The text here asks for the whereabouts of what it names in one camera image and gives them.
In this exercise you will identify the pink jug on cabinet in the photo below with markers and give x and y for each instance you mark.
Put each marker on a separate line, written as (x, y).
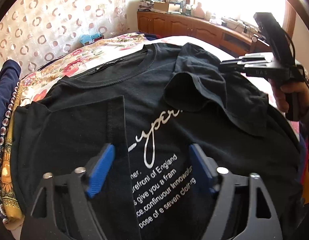
(198, 11)

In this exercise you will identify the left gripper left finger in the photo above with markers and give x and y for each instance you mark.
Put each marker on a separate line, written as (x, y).
(61, 208)

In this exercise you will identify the person's right hand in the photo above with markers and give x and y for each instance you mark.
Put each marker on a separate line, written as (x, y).
(298, 88)

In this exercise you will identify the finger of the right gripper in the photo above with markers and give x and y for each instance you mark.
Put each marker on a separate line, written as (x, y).
(253, 57)
(232, 66)

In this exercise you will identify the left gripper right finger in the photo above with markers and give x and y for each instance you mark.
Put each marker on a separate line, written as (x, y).
(241, 207)

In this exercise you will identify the patterned gold-navy folded cloth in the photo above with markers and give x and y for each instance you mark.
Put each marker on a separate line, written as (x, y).
(10, 212)

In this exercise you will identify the navy blue folded garment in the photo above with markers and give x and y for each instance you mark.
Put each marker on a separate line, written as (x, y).
(9, 76)

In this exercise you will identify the circle-patterned sheer curtain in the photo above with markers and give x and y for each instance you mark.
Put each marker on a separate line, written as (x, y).
(35, 32)

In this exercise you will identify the black printed t-shirt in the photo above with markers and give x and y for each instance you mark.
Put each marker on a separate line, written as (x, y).
(150, 191)

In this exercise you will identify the white star-flower towel blanket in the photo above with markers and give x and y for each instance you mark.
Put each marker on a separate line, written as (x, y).
(200, 84)

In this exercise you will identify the stack of papers on cabinet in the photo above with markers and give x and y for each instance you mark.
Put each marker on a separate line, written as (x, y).
(146, 5)

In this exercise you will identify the long wooden cabinet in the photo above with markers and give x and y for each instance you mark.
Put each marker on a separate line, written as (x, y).
(230, 41)

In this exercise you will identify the blue tissue pack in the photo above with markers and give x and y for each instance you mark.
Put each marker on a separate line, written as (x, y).
(89, 39)

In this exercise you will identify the floral bed blanket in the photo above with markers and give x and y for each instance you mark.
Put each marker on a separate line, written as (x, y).
(36, 85)

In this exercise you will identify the cardboard box on cabinet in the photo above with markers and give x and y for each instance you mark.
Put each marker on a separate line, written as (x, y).
(161, 6)

